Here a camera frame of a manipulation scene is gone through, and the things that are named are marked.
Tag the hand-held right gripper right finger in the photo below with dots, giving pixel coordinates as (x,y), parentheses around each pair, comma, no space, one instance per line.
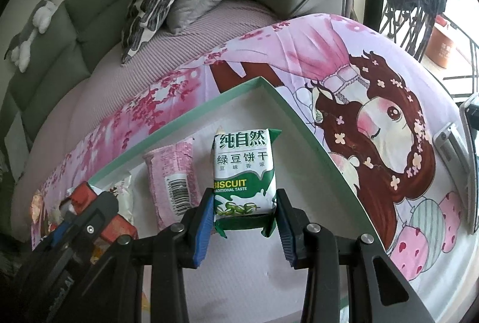
(288,233)

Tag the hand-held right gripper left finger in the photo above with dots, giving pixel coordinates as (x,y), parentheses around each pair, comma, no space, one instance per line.
(200,229)

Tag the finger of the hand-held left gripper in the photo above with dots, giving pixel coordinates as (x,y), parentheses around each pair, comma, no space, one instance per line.
(91,218)

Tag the red packet with white label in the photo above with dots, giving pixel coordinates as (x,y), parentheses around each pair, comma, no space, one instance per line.
(125,227)

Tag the white cracker packet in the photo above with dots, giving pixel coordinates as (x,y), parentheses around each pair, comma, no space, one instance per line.
(125,199)

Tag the pink wafer packet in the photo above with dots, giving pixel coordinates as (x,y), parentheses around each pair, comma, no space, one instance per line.
(172,173)

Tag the green bean biscuit packet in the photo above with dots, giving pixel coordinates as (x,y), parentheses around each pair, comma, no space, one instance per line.
(243,173)

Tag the green cardboard tray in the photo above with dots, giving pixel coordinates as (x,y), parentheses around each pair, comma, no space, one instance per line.
(239,109)

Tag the striped pink sofa cover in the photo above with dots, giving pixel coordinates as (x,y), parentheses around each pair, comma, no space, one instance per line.
(112,98)

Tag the silver device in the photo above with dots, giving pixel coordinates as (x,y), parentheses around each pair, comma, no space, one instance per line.
(449,147)

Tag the printed pink blanket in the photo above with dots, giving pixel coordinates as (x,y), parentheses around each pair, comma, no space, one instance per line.
(299,46)

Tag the grey white plush toy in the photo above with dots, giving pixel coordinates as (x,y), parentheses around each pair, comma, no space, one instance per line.
(39,16)

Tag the orange bucket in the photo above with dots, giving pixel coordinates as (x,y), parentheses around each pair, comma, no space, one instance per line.
(441,46)

